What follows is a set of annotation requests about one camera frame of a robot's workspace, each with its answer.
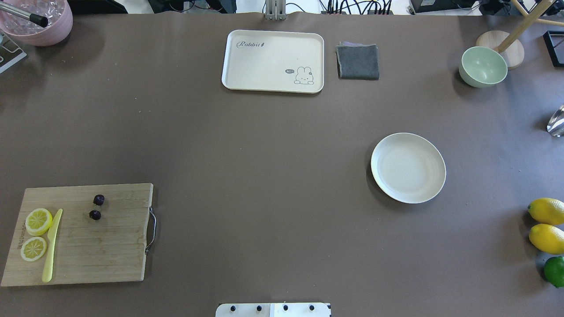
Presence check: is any cream round plate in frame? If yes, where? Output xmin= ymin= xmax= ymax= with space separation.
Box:
xmin=370 ymin=133 xmax=447 ymax=203

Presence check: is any cream rabbit tray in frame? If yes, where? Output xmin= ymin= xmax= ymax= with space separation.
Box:
xmin=221 ymin=29 xmax=324 ymax=94

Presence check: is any dark cherry upper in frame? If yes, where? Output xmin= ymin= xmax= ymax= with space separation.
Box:
xmin=93 ymin=194 xmax=105 ymax=206

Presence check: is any dark cherry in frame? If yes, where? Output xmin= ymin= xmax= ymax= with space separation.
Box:
xmin=89 ymin=210 xmax=101 ymax=221
xmin=93 ymin=194 xmax=105 ymax=206

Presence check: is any dark cherry lower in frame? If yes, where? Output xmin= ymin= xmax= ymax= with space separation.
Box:
xmin=89 ymin=210 xmax=101 ymax=221

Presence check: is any grey folded cloth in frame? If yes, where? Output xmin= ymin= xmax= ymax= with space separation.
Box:
xmin=336 ymin=41 xmax=379 ymax=80

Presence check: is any wooden cutting board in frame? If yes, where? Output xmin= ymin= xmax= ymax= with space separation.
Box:
xmin=1 ymin=183 xmax=153 ymax=287

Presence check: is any green bowl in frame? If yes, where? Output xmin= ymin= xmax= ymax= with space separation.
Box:
xmin=458 ymin=46 xmax=509 ymax=88

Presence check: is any lemon slice upper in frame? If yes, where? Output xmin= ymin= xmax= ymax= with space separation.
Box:
xmin=25 ymin=207 xmax=53 ymax=236

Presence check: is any lemon slice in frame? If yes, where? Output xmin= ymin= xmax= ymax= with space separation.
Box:
xmin=25 ymin=207 xmax=53 ymax=236
xmin=20 ymin=236 xmax=48 ymax=262

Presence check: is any wooden glass stand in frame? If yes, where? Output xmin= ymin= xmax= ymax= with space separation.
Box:
xmin=475 ymin=0 xmax=564 ymax=70

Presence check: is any yellow plastic knife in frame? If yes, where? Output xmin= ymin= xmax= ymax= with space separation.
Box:
xmin=41 ymin=209 xmax=64 ymax=283

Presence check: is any pink ice bowl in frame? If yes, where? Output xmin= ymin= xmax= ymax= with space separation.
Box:
xmin=0 ymin=0 xmax=73 ymax=47

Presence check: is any lemon slice lower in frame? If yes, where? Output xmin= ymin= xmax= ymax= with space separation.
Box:
xmin=20 ymin=236 xmax=48 ymax=262

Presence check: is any yellow lemon upper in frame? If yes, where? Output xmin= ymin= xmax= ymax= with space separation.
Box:
xmin=527 ymin=197 xmax=564 ymax=225

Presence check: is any yellow lemon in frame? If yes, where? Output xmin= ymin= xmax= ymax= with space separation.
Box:
xmin=528 ymin=224 xmax=564 ymax=254
xmin=527 ymin=197 xmax=564 ymax=225

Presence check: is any metal ice scoop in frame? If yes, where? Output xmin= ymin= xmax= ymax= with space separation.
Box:
xmin=546 ymin=104 xmax=564 ymax=138

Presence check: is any metal muddler black tip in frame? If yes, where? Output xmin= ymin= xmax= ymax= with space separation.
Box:
xmin=0 ymin=1 xmax=48 ymax=28

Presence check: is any yellow lemon lower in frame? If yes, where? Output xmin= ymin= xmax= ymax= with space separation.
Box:
xmin=528 ymin=224 xmax=564 ymax=254

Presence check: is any green lime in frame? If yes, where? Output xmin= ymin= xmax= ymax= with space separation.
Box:
xmin=543 ymin=256 xmax=564 ymax=288

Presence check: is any aluminium frame post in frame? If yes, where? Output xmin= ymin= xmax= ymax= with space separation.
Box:
xmin=264 ymin=0 xmax=287 ymax=21

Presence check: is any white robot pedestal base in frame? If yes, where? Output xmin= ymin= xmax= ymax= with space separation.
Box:
xmin=215 ymin=302 xmax=332 ymax=317

